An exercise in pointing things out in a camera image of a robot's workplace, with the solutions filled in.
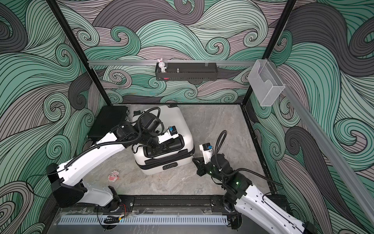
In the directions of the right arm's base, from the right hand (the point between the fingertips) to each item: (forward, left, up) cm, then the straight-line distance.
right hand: (192, 161), depth 73 cm
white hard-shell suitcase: (+1, +9, +6) cm, 11 cm away
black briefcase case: (+37, +60, -8) cm, 71 cm away
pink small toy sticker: (-4, +44, -11) cm, 46 cm away
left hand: (+4, +12, +10) cm, 16 cm away
